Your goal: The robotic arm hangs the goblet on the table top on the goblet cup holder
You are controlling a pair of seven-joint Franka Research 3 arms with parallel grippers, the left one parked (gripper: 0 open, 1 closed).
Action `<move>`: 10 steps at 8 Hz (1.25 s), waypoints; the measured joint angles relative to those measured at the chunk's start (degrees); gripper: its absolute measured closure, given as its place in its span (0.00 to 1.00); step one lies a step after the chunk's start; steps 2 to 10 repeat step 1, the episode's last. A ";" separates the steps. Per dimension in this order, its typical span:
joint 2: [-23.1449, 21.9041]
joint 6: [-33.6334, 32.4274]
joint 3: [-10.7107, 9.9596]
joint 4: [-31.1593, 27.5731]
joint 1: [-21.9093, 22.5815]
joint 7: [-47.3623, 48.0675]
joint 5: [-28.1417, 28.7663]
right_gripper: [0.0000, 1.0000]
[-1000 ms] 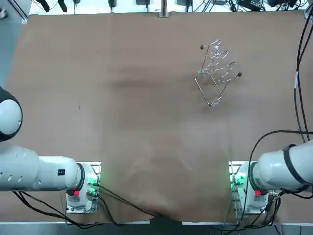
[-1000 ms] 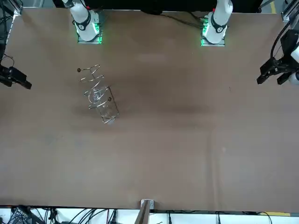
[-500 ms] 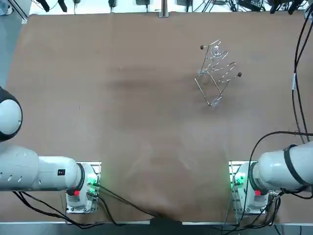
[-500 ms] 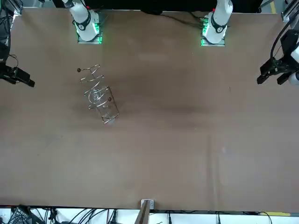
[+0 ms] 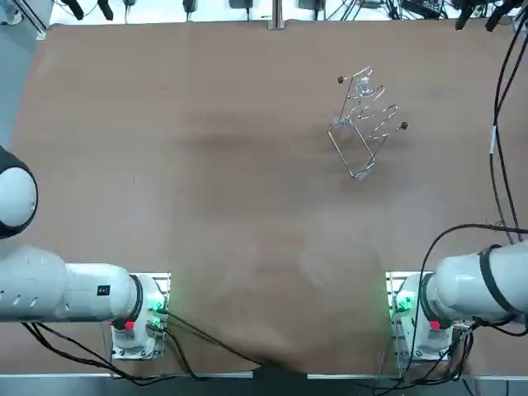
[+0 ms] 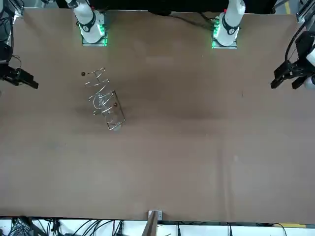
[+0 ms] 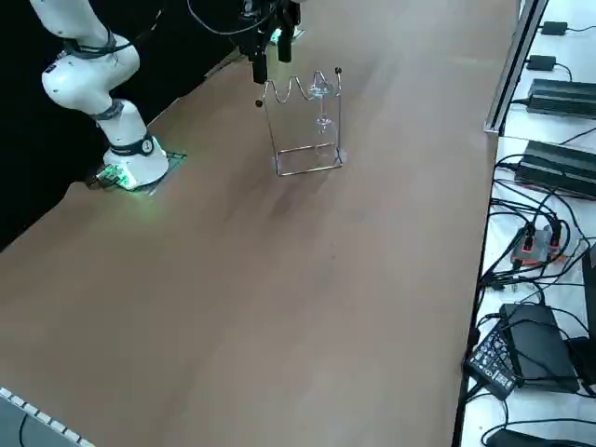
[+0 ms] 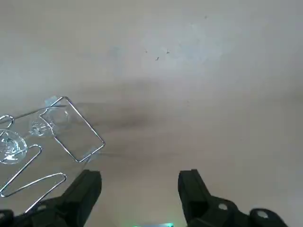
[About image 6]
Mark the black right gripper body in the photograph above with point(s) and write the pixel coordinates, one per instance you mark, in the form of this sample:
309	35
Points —
6	52

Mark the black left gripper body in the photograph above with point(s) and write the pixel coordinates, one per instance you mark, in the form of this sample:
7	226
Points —
302	44

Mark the clear glass goblet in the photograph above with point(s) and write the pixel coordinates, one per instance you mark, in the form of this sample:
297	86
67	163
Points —
101	101

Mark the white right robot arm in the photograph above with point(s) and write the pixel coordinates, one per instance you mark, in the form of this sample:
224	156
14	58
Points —
88	27

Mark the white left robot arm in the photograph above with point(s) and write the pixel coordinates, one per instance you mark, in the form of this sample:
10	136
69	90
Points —
231	24

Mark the black box with white print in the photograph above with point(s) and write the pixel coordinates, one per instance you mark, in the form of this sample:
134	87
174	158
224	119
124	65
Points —
21	226

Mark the aluminium frame corner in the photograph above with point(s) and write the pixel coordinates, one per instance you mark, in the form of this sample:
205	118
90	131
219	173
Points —
19	8
305	9

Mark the metal base plate of left arm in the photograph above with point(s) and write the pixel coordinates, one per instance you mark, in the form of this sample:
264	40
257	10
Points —
214	46

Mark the metal base plate of right arm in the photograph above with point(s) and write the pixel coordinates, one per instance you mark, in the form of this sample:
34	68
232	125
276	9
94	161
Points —
105	43

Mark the aluminium profile post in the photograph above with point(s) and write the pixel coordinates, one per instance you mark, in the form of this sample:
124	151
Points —
154	223

